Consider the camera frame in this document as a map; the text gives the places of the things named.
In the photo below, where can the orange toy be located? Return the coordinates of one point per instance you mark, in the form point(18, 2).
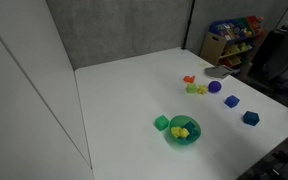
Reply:
point(188, 79)

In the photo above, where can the yellow star toy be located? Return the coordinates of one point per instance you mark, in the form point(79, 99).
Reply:
point(202, 89)

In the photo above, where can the teal toy block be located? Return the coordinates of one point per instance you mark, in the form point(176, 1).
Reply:
point(192, 128)

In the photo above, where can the green plastic bowl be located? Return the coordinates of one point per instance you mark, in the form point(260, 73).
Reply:
point(180, 140)

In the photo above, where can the wooden toy shelf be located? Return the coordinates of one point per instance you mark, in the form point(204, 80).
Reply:
point(212, 46)

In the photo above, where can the blue toy bin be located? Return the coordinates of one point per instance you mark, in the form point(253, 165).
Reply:
point(224, 29)

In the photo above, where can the green toy bin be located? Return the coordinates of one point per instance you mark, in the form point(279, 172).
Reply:
point(243, 25)

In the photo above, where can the red toy bin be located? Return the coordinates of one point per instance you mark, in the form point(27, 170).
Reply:
point(254, 22)

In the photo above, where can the lime green cube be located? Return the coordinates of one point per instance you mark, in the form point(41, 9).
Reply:
point(191, 88)

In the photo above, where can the purple ball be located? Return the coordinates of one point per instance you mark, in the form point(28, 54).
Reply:
point(214, 86)

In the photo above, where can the grey metal plate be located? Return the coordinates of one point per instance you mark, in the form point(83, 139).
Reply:
point(217, 72)

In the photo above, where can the black pole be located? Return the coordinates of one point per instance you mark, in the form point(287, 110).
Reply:
point(188, 26)

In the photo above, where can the blue cube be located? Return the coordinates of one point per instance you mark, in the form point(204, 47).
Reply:
point(232, 101)

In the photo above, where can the dark blue hexagonal block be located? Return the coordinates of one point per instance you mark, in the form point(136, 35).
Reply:
point(251, 118)

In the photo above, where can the black office chair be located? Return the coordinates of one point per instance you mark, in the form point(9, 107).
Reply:
point(284, 50)

